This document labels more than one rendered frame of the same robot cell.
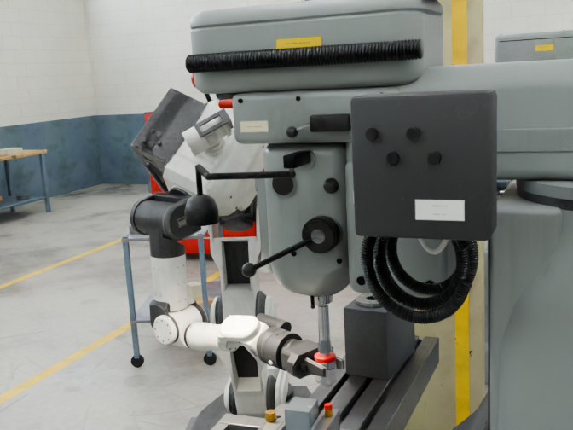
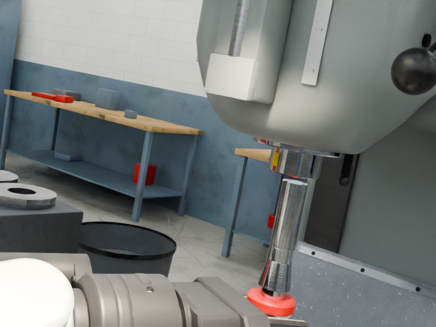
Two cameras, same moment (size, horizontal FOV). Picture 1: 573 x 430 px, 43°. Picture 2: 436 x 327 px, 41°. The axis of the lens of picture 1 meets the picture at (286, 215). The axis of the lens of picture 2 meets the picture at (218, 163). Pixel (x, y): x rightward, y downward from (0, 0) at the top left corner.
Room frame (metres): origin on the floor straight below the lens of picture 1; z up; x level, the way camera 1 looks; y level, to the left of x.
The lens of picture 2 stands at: (1.45, 0.48, 1.35)
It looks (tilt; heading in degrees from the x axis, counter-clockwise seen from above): 8 degrees down; 281
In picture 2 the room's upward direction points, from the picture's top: 10 degrees clockwise
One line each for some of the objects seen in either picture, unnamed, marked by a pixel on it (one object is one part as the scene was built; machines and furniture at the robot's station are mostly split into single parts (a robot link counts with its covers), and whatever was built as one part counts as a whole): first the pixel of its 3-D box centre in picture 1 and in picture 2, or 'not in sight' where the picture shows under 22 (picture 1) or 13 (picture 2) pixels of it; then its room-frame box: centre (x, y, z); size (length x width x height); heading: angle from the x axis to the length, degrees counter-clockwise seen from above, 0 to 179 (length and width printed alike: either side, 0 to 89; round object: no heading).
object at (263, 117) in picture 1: (332, 112); not in sight; (1.47, -0.10, 1.68); 0.34 x 0.24 x 0.10; 66
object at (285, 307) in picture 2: (325, 357); (270, 300); (1.49, -0.07, 1.16); 0.05 x 0.05 x 0.01
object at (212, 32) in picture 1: (315, 47); not in sight; (1.48, -0.08, 1.81); 0.47 x 0.26 x 0.16; 66
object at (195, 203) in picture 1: (201, 208); not in sight; (1.52, 0.18, 1.49); 0.07 x 0.07 x 0.06
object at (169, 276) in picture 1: (174, 295); not in sight; (1.83, 0.31, 1.21); 0.13 x 0.12 x 0.22; 143
